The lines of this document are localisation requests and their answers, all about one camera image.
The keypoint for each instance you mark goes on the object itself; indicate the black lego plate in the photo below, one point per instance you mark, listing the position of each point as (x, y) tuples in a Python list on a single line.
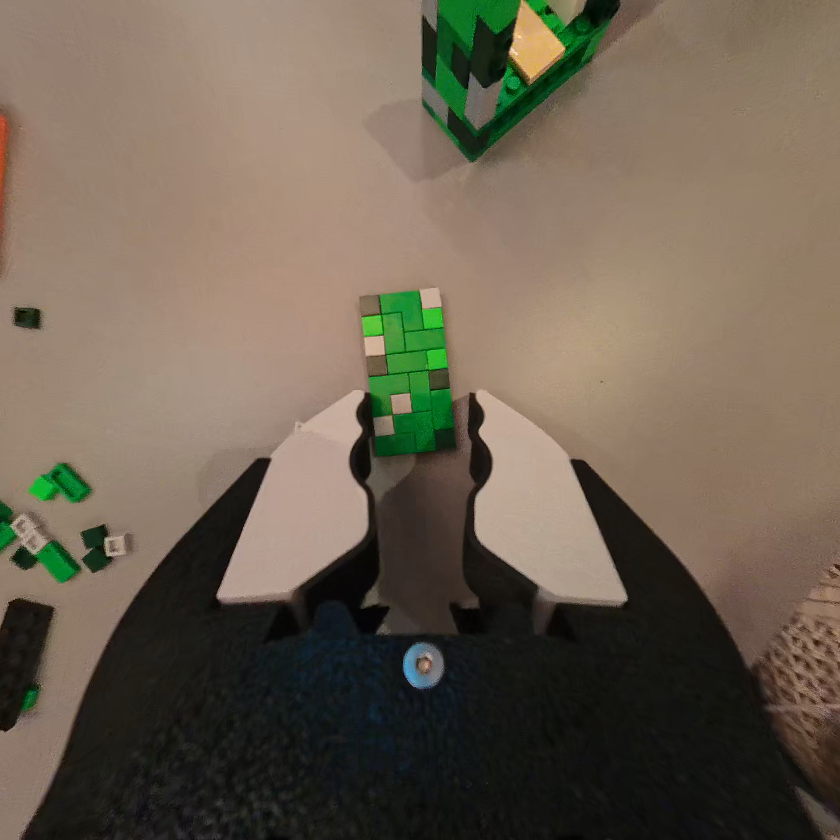
[(23, 656)]

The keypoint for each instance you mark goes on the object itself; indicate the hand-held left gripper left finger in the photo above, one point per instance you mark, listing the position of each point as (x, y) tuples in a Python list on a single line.
[(295, 518)]

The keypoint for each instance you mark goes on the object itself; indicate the green tiled lego panel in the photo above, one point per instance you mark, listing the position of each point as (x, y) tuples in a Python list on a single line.
[(407, 367)]

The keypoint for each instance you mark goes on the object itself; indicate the pile of loose lego pieces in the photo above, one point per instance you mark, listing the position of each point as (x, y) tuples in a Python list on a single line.
[(59, 558)]

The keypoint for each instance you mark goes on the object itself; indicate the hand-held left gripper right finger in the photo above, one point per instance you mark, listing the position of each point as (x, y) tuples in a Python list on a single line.
[(544, 518)]

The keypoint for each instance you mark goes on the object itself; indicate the small dark green lego tile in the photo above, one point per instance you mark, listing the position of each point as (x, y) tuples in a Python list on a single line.
[(26, 317)]

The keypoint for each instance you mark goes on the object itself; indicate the hollow green lego block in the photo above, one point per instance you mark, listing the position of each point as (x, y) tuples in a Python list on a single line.
[(459, 85)]

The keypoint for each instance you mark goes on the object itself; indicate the bright green lego brick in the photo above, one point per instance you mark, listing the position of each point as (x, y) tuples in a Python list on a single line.
[(29, 699)]

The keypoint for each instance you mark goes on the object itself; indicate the cream knit sweater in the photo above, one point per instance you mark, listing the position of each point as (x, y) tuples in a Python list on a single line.
[(800, 682)]

